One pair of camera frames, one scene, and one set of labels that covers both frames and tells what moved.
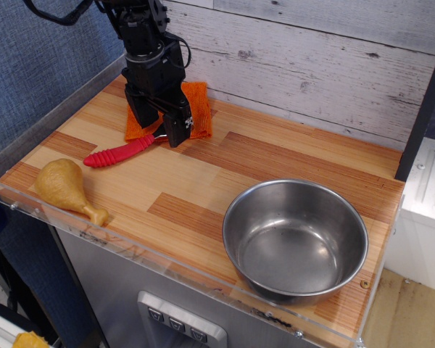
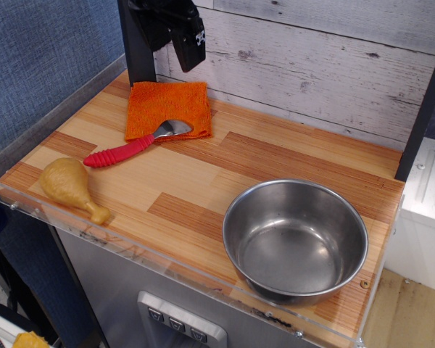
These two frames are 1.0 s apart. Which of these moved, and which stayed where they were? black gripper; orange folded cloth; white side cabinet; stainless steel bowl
Moved: black gripper
Stayed: white side cabinet; orange folded cloth; stainless steel bowl
